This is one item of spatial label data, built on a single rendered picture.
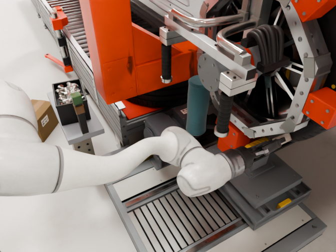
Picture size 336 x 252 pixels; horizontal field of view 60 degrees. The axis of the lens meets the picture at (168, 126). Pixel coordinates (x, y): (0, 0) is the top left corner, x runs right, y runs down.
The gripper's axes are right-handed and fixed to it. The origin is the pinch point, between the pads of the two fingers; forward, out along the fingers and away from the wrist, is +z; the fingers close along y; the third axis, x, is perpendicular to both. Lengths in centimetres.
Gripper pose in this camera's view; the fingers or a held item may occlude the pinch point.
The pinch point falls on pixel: (282, 139)
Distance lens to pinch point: 110.3
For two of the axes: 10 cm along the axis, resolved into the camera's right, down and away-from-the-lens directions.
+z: 8.7, -3.2, 3.7
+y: 3.5, -1.3, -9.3
